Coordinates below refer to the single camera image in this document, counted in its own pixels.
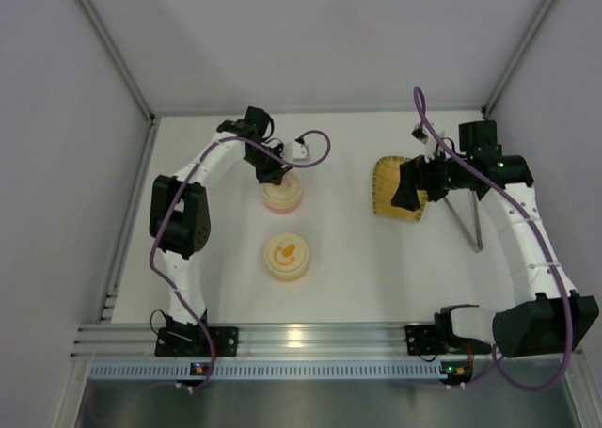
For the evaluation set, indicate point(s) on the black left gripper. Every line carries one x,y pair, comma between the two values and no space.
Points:
268,166

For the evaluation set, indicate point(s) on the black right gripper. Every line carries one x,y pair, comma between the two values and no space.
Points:
424,183

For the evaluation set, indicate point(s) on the cream lid with pink knob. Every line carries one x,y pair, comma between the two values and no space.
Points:
289,177

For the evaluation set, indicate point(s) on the cream lid with orange knob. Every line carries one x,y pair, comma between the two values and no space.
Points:
286,240

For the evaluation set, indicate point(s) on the pink lunch box bowl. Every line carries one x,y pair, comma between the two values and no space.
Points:
282,199

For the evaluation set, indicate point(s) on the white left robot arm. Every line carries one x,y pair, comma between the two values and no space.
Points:
180,224

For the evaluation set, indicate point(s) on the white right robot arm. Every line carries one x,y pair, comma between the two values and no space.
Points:
547,309

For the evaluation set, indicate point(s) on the orange lunch box bowl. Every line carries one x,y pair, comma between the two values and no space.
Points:
287,264

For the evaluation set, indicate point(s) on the woven bamboo tray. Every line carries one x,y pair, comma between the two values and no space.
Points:
385,182

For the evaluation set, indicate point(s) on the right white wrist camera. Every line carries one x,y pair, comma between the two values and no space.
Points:
424,136

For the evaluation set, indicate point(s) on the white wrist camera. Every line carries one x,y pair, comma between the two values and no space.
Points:
424,136
296,151

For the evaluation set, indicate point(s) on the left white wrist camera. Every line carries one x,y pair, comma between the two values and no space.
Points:
296,151

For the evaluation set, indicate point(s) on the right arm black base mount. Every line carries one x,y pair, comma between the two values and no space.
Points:
430,340

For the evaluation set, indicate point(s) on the left aluminium frame post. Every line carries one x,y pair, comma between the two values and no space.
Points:
116,59

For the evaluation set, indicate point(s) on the aluminium frame post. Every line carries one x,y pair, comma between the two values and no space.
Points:
535,24
116,59

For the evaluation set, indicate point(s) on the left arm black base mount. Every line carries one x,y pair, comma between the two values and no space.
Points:
221,341

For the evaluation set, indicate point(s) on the right aluminium frame post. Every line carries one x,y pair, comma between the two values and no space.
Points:
535,24

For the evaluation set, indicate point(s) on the slotted grey cable duct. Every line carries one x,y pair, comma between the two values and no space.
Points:
194,371

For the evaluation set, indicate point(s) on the aluminium front rail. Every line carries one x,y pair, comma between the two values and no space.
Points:
341,341

